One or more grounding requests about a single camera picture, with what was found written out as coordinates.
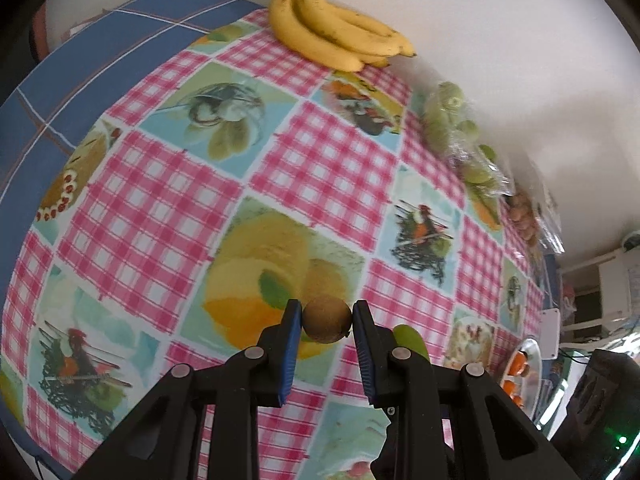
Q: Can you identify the clear plastic clamshell box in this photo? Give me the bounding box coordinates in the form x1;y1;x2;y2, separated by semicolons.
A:
505;185;566;256

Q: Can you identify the pink curved furniture edge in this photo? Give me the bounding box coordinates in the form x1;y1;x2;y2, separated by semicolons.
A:
30;0;53;61

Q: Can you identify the bunch of yellow bananas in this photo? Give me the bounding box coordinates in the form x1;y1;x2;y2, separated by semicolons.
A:
268;0;417;73

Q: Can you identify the pile of green guavas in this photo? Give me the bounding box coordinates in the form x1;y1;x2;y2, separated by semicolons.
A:
422;81;513;196

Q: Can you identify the silver metal plate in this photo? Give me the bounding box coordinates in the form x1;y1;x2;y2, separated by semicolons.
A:
500;337;543;416

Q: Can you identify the pile of brown longans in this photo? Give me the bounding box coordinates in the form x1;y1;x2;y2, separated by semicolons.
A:
507;192;543;248

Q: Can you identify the brown kiwi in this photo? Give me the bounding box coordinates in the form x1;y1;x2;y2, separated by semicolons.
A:
301;296;353;345

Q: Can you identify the white shelf unit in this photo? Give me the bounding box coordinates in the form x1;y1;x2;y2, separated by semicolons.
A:
560;250;640;331

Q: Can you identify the pink checkered printed tablecloth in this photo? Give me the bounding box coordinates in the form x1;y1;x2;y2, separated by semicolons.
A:
0;7;546;480

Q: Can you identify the green mango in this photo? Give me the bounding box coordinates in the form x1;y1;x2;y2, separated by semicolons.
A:
392;324;431;361

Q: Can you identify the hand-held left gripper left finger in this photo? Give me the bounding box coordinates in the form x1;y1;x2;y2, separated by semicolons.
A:
70;299;304;480

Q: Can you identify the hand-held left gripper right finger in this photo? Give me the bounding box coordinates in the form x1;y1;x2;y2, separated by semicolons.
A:
352;299;581;480

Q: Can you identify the black device with green light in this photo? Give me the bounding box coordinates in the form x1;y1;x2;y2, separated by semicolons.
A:
555;347;640;480

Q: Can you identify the white power adapter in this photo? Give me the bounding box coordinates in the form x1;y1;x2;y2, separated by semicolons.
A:
540;309;562;360

